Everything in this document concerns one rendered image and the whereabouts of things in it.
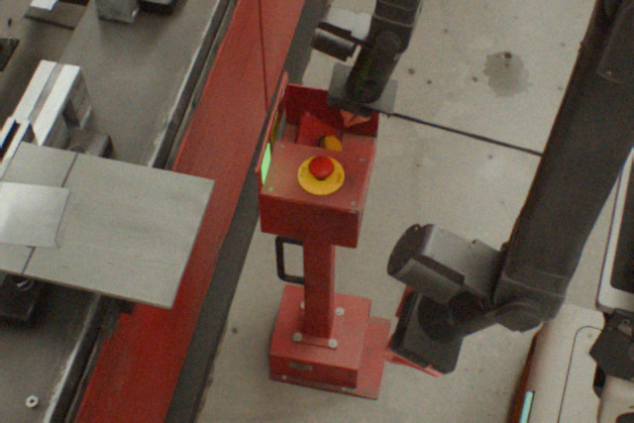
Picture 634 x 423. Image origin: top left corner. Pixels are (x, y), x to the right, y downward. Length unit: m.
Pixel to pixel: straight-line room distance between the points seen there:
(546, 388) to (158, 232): 0.97
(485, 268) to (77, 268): 0.50
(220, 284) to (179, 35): 0.83
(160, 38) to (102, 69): 0.11
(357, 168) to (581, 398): 0.69
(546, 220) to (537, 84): 1.88
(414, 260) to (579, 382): 1.05
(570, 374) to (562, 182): 1.20
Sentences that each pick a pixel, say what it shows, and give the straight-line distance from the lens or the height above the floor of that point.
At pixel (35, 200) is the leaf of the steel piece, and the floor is 1.00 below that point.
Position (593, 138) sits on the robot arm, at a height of 1.46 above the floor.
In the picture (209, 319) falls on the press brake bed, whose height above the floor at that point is 0.05.
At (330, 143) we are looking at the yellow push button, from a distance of 1.51.
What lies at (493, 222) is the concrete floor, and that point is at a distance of 2.32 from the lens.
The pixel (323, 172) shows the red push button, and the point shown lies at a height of 0.81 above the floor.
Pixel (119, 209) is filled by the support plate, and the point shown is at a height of 1.00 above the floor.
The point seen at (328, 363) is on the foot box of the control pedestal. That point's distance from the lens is 1.98.
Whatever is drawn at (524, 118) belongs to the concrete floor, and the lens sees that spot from 2.53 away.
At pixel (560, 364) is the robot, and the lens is 1.87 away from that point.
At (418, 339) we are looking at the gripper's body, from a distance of 0.96.
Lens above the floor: 1.96
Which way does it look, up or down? 57 degrees down
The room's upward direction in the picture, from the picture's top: straight up
